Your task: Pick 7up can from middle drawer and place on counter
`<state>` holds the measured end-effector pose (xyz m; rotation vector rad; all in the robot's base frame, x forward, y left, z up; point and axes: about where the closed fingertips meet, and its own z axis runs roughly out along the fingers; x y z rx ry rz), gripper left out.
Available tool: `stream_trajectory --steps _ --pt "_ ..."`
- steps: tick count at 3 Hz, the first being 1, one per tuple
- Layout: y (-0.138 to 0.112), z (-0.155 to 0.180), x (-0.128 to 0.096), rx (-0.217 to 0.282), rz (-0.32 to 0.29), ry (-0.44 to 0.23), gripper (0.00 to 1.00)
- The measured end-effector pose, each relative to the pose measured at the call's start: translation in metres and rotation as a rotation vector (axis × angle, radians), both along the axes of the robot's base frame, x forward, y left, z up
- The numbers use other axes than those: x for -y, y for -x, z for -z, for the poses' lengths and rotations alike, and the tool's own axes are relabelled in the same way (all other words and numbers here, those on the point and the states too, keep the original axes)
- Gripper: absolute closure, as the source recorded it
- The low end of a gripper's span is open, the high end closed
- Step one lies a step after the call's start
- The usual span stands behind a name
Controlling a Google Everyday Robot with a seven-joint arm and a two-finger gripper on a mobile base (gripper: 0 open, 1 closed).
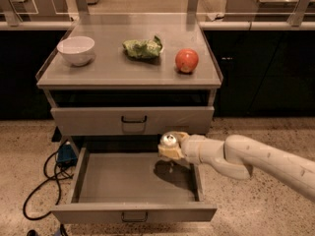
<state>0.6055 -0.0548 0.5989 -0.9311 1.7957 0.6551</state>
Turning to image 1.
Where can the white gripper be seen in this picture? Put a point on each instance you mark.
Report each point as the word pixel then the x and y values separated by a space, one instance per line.
pixel 190 147

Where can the silver 7up can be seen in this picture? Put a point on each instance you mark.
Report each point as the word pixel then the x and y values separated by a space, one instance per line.
pixel 169 140

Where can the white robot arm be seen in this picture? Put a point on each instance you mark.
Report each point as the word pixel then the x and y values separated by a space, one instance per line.
pixel 236 156

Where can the closed grey top drawer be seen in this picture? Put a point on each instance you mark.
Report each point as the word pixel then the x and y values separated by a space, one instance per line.
pixel 104 121

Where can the open grey middle drawer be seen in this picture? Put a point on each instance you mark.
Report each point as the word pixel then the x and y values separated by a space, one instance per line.
pixel 133 188

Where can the grey drawer cabinet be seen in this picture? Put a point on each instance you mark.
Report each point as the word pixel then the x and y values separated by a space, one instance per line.
pixel 113 79

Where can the background grey counter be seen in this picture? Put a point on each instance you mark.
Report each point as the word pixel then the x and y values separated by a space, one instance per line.
pixel 258 10

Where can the red apple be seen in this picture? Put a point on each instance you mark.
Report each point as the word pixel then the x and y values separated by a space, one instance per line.
pixel 186 60

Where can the blue power box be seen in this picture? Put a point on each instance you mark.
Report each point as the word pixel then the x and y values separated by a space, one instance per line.
pixel 66 156

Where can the white ceramic bowl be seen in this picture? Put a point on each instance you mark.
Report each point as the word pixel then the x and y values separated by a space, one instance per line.
pixel 77 50

